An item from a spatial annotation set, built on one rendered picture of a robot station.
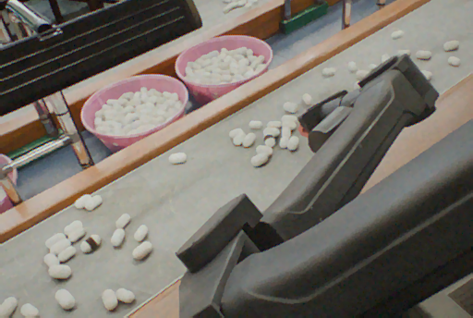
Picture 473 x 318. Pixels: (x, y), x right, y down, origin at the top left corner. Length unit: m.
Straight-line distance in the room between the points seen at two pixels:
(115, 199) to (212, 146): 0.24
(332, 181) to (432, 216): 0.19
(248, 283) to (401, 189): 0.09
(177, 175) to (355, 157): 0.56
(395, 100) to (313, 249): 0.33
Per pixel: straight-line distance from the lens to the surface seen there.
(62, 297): 0.79
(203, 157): 0.96
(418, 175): 0.23
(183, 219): 0.84
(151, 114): 1.14
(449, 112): 1.04
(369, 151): 0.45
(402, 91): 0.56
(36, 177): 1.18
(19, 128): 1.22
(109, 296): 0.76
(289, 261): 0.23
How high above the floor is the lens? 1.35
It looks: 42 degrees down
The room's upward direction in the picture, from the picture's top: 10 degrees counter-clockwise
